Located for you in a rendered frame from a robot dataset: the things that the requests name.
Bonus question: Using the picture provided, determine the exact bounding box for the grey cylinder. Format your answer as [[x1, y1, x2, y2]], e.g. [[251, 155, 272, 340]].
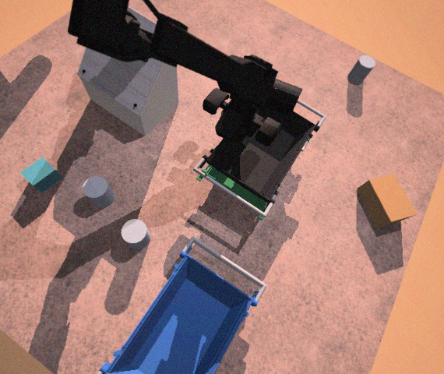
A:
[[122, 219, 151, 249], [83, 176, 115, 208], [348, 55, 375, 84]]

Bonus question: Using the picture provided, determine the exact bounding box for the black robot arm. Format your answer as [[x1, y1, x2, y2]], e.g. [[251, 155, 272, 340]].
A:
[[68, 0, 302, 142]]

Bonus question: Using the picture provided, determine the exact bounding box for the teal block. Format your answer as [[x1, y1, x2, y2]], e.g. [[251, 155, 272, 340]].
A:
[[20, 157, 62, 192]]

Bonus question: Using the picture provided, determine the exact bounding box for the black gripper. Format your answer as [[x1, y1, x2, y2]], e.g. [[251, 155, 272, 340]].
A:
[[203, 88, 282, 146]]

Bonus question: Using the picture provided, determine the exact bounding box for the tan rectangular block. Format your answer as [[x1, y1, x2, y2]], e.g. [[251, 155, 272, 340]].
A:
[[357, 174, 417, 228]]

